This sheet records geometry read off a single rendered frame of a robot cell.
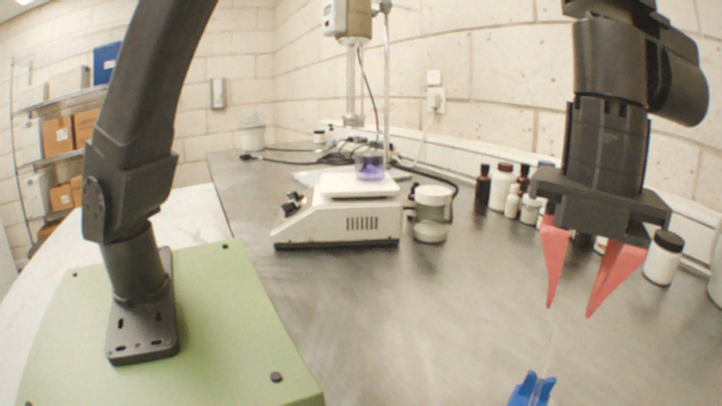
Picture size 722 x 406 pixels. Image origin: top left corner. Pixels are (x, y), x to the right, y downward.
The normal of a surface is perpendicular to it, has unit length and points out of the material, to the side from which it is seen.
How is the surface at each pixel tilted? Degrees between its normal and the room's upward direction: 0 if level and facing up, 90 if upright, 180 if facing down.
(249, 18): 90
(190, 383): 0
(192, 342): 0
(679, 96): 116
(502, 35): 90
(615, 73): 89
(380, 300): 0
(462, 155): 90
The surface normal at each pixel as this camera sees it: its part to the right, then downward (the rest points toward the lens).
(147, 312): 0.00, -0.95
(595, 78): -0.92, 0.11
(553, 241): -0.59, 0.56
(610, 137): -0.66, 0.22
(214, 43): 0.50, 0.27
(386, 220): 0.11, 0.32
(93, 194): -0.14, 0.32
